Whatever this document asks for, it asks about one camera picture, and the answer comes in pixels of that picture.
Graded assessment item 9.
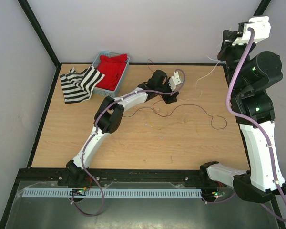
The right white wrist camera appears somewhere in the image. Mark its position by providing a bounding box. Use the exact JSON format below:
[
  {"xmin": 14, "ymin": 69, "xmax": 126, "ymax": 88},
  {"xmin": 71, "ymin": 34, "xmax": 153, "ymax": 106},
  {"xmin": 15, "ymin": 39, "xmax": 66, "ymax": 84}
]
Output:
[{"xmin": 232, "ymin": 16, "xmax": 271, "ymax": 46}]

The grey slotted cable duct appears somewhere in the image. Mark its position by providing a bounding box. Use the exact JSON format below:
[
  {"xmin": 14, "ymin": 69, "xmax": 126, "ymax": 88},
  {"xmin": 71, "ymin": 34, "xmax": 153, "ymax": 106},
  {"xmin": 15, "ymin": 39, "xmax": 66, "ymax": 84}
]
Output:
[{"xmin": 22, "ymin": 188, "xmax": 202, "ymax": 199}]

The black aluminium frame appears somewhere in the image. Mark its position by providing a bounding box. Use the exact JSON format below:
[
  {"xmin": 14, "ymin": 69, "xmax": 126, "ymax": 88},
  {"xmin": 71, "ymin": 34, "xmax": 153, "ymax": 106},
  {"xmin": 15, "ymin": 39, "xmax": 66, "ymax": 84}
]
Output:
[{"xmin": 0, "ymin": 0, "xmax": 286, "ymax": 229}]

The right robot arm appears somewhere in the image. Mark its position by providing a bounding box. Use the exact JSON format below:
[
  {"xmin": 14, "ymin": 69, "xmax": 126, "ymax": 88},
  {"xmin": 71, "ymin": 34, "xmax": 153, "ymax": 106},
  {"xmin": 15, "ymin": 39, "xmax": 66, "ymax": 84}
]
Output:
[{"xmin": 199, "ymin": 30, "xmax": 286, "ymax": 203}]

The white wire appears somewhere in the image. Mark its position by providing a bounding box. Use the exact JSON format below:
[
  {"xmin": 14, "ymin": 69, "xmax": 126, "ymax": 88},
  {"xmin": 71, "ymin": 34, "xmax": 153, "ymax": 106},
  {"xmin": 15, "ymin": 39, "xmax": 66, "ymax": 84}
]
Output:
[{"xmin": 195, "ymin": 54, "xmax": 222, "ymax": 98}]

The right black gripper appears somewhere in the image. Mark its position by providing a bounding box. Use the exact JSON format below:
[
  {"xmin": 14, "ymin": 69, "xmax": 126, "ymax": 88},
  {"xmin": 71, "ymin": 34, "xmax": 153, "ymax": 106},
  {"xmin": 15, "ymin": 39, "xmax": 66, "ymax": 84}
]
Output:
[{"xmin": 217, "ymin": 30, "xmax": 257, "ymax": 93}]

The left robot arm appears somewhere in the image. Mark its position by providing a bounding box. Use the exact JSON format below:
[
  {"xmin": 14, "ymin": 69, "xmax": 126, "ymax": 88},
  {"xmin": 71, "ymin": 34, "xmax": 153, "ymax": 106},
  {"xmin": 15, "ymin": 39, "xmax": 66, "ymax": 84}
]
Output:
[{"xmin": 66, "ymin": 69, "xmax": 185, "ymax": 185}]

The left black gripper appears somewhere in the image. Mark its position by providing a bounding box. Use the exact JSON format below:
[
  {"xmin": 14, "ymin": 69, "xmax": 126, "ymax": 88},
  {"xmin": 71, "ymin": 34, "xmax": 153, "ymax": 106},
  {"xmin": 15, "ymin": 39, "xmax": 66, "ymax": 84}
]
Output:
[{"xmin": 156, "ymin": 78, "xmax": 179, "ymax": 104}]

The right circuit board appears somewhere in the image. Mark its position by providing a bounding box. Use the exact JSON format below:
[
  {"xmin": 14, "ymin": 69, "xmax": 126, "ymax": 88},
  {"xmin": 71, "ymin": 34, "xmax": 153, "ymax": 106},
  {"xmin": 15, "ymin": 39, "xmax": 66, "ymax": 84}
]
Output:
[{"xmin": 211, "ymin": 191, "xmax": 225, "ymax": 198}]

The red cloth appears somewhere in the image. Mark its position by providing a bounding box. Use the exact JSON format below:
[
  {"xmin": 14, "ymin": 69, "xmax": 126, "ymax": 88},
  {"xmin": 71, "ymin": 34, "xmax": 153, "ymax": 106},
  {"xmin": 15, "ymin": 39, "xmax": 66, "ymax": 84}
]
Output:
[{"xmin": 96, "ymin": 54, "xmax": 128, "ymax": 91}]

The left circuit board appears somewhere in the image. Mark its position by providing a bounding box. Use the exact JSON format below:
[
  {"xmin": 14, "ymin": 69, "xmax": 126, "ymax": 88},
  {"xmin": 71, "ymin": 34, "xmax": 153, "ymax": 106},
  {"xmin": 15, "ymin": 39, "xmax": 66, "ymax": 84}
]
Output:
[{"xmin": 69, "ymin": 188, "xmax": 89, "ymax": 196}]

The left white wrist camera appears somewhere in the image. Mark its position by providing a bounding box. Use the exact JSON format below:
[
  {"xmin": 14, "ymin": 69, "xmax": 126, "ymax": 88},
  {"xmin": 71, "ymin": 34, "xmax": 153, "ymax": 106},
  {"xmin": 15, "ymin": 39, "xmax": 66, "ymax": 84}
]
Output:
[{"xmin": 168, "ymin": 71, "xmax": 183, "ymax": 91}]

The circuit board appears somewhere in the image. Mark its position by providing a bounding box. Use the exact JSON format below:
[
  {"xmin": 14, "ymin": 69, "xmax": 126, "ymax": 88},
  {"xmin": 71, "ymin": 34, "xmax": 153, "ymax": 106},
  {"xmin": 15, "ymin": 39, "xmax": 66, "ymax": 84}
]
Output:
[
  {"xmin": 69, "ymin": 188, "xmax": 89, "ymax": 196},
  {"xmin": 211, "ymin": 191, "xmax": 225, "ymax": 198}
]

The black white striped cloth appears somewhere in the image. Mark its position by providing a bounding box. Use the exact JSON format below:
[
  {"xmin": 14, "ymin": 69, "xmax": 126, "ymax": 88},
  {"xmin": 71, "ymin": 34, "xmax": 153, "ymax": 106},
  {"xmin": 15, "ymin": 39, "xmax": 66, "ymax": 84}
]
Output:
[{"xmin": 60, "ymin": 65, "xmax": 105, "ymax": 104}]

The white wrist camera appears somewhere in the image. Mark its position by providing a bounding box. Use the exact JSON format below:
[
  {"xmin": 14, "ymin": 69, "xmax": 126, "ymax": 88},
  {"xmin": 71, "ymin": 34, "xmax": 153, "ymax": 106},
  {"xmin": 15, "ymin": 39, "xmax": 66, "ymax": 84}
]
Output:
[
  {"xmin": 168, "ymin": 71, "xmax": 183, "ymax": 91},
  {"xmin": 232, "ymin": 16, "xmax": 271, "ymax": 46}
]

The purple wire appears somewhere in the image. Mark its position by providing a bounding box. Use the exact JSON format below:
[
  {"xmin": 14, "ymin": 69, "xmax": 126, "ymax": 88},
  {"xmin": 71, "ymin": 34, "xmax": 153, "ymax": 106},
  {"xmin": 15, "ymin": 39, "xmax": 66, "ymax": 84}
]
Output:
[{"xmin": 123, "ymin": 104, "xmax": 228, "ymax": 130}]

